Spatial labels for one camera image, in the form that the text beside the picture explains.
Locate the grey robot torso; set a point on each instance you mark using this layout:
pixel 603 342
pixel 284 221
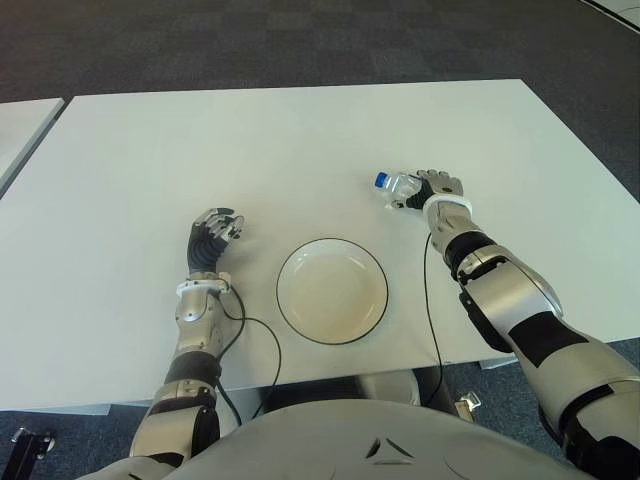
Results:
pixel 350 440

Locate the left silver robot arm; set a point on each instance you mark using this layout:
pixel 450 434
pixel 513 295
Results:
pixel 192 310

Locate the grey robot leg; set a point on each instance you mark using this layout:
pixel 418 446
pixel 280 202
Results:
pixel 395 387

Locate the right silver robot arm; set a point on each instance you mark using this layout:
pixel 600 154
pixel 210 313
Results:
pixel 520 300

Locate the black wheeled stand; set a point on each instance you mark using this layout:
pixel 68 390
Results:
pixel 30 445

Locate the neighbouring white table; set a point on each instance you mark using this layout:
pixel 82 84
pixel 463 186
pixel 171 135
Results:
pixel 20 130

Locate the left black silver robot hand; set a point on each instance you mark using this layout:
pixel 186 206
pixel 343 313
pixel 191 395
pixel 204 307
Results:
pixel 205 250

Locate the white plate with black rim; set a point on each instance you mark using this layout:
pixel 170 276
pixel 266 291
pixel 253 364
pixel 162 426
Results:
pixel 332 295

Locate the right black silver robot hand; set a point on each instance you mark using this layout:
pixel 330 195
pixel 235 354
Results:
pixel 442 185

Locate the small metal bracket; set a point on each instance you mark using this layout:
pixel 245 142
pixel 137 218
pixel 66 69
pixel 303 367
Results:
pixel 467 405

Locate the clear bottle with blue cap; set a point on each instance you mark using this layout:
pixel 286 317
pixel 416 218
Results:
pixel 395 184

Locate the white furniture edge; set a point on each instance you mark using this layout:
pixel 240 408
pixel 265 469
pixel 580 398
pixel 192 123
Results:
pixel 625 7

